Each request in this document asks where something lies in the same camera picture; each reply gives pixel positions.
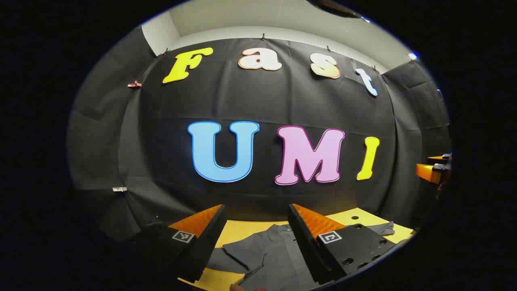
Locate black backdrop cloth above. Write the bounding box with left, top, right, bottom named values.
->
left=67, top=26, right=452, bottom=243

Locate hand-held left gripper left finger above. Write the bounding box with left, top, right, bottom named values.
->
left=133, top=204, right=227, bottom=283

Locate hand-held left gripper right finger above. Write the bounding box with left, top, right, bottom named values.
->
left=287, top=203, right=398, bottom=285

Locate grey collared shirt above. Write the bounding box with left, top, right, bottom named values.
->
left=204, top=221, right=395, bottom=291

